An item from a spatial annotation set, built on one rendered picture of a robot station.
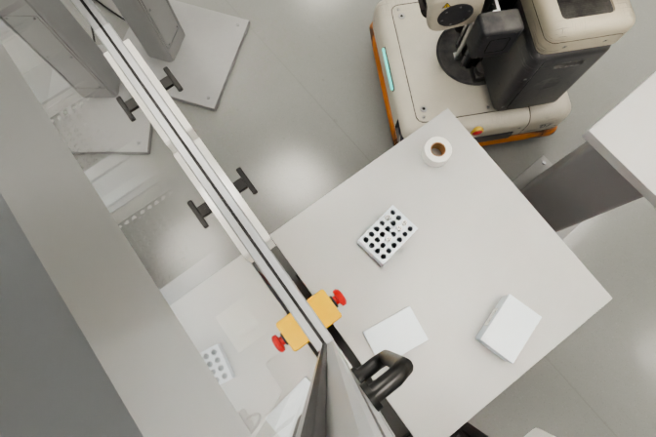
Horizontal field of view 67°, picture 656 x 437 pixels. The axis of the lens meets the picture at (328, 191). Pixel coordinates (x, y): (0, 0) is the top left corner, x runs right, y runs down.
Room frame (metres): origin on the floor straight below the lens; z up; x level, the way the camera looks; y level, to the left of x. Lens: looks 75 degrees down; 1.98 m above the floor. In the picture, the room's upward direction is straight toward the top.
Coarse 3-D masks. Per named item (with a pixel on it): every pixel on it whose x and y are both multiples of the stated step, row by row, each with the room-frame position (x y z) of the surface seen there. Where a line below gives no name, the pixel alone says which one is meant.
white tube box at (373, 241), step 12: (384, 216) 0.26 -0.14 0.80; (396, 216) 0.26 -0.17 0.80; (372, 228) 0.23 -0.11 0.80; (384, 228) 0.23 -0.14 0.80; (408, 228) 0.23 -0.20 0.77; (360, 240) 0.20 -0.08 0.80; (372, 240) 0.20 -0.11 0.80; (384, 240) 0.20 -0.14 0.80; (396, 240) 0.20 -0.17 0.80; (372, 252) 0.17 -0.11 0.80; (384, 252) 0.17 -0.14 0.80
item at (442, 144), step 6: (432, 138) 0.46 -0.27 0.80; (438, 138) 0.46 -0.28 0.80; (426, 144) 0.44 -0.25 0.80; (432, 144) 0.44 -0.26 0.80; (438, 144) 0.45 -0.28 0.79; (444, 144) 0.44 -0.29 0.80; (450, 144) 0.44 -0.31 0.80; (426, 150) 0.43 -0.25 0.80; (444, 150) 0.43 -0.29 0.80; (450, 150) 0.43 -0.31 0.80; (426, 156) 0.41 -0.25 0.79; (432, 156) 0.41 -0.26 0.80; (438, 156) 0.41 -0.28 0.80; (444, 156) 0.41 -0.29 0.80; (426, 162) 0.41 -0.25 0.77; (432, 162) 0.40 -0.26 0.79; (438, 162) 0.40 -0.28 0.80; (444, 162) 0.40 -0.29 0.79
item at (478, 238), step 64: (448, 128) 0.50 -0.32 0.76; (384, 192) 0.33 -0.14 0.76; (448, 192) 0.33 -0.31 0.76; (512, 192) 0.33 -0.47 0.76; (320, 256) 0.16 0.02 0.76; (448, 256) 0.17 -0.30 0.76; (512, 256) 0.17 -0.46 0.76; (448, 320) 0.01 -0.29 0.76; (576, 320) 0.02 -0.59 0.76; (448, 384) -0.13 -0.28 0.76
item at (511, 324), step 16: (512, 304) 0.05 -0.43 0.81; (496, 320) 0.01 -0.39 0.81; (512, 320) 0.01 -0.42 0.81; (528, 320) 0.01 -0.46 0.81; (480, 336) -0.02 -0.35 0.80; (496, 336) -0.02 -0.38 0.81; (512, 336) -0.02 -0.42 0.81; (528, 336) -0.02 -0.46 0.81; (496, 352) -0.06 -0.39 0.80; (512, 352) -0.06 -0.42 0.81
